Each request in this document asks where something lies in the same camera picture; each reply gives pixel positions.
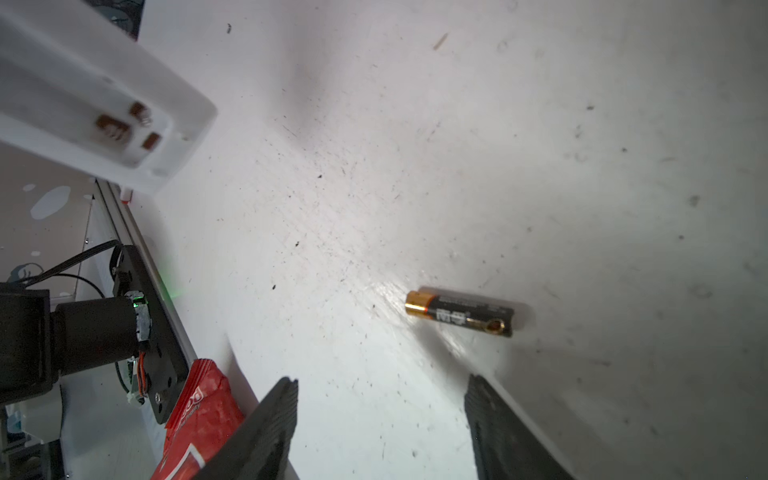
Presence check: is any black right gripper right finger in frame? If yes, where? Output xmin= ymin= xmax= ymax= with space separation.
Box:
xmin=464 ymin=375 xmax=573 ymax=480

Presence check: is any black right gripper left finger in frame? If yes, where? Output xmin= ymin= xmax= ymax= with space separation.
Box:
xmin=195 ymin=377 xmax=299 ymax=480

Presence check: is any white remote control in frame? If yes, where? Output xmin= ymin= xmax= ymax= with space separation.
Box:
xmin=1 ymin=1 xmax=217 ymax=195

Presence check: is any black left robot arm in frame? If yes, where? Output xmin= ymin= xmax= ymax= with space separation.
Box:
xmin=1 ymin=283 xmax=152 ymax=406

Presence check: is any red Chuba cassava chips bag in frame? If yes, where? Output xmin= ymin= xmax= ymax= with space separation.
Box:
xmin=151 ymin=359 xmax=244 ymax=480

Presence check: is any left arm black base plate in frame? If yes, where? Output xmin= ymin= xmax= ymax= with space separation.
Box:
xmin=110 ymin=245 xmax=189 ymax=424

